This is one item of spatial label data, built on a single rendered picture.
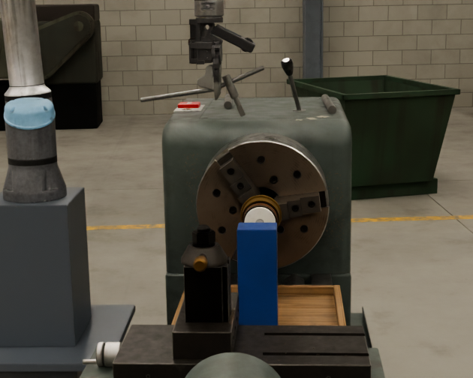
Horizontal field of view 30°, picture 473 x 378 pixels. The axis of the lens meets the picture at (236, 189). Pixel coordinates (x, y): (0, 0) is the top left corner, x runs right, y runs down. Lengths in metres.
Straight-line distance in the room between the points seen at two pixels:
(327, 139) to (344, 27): 10.04
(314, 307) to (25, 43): 0.95
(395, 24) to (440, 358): 8.73
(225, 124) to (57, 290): 0.58
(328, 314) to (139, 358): 0.56
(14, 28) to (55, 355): 0.79
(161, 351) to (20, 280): 0.69
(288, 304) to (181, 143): 0.51
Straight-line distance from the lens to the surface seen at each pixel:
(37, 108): 2.12
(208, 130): 2.23
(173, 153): 2.23
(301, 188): 2.07
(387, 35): 12.35
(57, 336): 2.19
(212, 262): 1.49
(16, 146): 2.13
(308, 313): 1.96
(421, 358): 4.03
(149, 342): 1.59
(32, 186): 2.13
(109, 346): 1.60
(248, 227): 1.78
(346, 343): 1.58
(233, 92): 2.32
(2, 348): 2.23
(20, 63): 2.25
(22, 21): 2.25
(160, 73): 12.11
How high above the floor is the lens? 1.57
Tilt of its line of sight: 12 degrees down
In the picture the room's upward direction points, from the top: 1 degrees counter-clockwise
